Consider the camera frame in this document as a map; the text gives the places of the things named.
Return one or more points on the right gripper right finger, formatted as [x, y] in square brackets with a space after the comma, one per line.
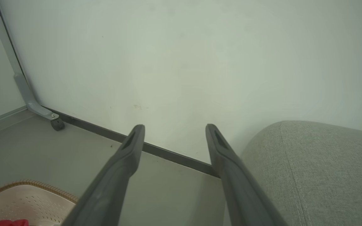
[240, 194]

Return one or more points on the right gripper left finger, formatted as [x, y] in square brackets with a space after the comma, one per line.
[112, 188]

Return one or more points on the red shirt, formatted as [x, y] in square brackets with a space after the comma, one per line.
[11, 223]

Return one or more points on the beige perforated laundry basket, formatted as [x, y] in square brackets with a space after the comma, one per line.
[33, 202]

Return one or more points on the dark grey baseboard strip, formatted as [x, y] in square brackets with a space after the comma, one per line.
[99, 128]

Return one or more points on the black caster wheel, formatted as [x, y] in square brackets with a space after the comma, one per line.
[57, 124]

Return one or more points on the grey upholstered cushion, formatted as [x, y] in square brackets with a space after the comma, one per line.
[325, 175]

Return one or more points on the grey metal partition leg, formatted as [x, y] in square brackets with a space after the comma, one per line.
[22, 84]

